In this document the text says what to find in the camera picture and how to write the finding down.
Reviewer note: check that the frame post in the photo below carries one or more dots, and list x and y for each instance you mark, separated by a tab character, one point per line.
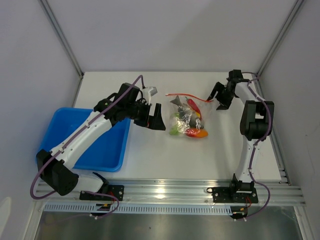
283	31
52	19

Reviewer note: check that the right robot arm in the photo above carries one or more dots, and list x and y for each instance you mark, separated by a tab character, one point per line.
255	125

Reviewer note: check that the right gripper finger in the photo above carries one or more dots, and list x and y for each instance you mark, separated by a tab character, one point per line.
216	91
225	100

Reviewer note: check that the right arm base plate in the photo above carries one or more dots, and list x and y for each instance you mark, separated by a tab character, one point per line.
225	195

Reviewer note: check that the aluminium mounting rail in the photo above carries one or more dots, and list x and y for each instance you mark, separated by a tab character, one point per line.
194	192

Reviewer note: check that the slotted cable duct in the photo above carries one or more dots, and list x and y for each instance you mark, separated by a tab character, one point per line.
130	208

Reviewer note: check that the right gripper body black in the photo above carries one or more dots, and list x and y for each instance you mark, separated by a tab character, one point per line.
227	92

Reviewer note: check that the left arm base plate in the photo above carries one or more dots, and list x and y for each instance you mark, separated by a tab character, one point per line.
109	189

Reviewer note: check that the green toy grapes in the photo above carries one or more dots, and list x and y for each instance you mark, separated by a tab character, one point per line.
177	125

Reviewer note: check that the grey toy fish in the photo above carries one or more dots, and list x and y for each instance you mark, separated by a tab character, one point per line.
180	106

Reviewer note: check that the left frame post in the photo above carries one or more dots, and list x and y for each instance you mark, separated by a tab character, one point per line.
52	19

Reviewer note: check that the blue plastic tray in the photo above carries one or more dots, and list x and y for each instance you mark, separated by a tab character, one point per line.
106	154

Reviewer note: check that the clear zip top bag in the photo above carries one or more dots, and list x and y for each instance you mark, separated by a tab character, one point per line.
205	107

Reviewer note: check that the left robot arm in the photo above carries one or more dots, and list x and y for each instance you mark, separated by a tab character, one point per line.
130	102

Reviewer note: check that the red orange toy mango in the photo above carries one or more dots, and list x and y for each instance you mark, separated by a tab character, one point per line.
196	133

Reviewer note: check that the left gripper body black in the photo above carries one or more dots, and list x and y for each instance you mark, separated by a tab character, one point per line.
141	116

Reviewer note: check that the red toy chili pepper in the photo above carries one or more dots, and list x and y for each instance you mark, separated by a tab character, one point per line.
193	105

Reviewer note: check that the right frame post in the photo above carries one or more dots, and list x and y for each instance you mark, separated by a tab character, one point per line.
283	31

